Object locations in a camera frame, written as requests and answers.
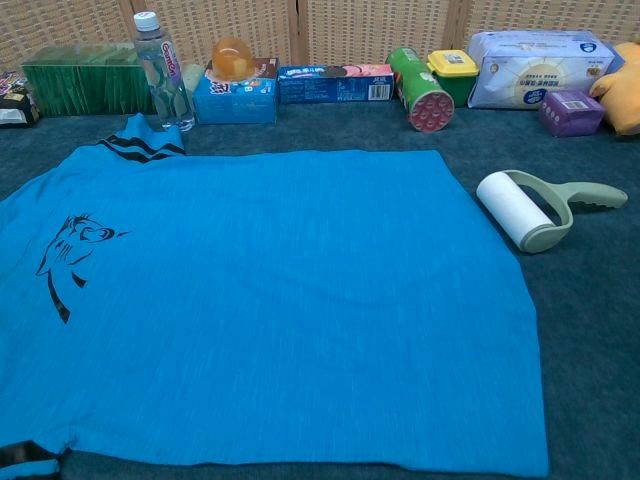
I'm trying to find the pale green lint roller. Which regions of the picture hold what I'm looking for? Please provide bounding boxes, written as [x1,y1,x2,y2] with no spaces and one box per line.
[475,169,629,255]

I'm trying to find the blue t-shirt with cat print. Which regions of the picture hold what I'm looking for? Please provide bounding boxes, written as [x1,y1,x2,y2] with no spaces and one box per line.
[0,112,551,480]

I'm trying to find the blue pink cookie box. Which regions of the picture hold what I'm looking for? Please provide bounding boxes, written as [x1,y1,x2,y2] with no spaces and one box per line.
[277,63,396,105]

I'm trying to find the blue snack box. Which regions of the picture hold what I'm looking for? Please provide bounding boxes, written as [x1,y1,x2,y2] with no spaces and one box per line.
[192,57,280,126]

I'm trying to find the green chip can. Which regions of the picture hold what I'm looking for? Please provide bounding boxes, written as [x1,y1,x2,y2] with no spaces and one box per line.
[385,46,456,134]

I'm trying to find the orange jelly cup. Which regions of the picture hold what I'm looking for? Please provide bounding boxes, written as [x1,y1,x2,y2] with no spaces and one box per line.
[210,35,255,80]

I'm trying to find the green container with yellow lid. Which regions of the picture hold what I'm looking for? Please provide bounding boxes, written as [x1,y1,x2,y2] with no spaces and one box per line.
[426,49,480,108]

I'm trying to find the wicker folding screen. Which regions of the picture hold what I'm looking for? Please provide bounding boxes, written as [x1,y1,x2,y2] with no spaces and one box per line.
[0,0,640,76]

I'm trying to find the clear plastic water bottle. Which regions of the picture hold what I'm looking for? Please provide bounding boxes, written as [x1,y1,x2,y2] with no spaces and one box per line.
[132,11,197,133]

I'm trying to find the white tissue pack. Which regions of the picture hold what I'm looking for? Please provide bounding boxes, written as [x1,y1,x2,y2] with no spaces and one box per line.
[467,29,626,111]

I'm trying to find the small purple box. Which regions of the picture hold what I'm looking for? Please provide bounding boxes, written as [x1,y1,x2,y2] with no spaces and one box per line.
[538,89,606,139]

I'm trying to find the green grass-print box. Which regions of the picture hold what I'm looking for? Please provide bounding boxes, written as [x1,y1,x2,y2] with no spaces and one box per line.
[20,42,156,118]

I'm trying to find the dark blue table cover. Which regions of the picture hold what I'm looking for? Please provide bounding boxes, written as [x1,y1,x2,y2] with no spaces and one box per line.
[0,99,640,480]

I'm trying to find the dark purple snack packet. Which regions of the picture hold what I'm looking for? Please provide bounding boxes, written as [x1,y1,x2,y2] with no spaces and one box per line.
[0,70,41,129]

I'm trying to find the yellow plush toy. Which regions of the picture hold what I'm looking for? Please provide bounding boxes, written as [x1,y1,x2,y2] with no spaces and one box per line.
[588,41,640,137]

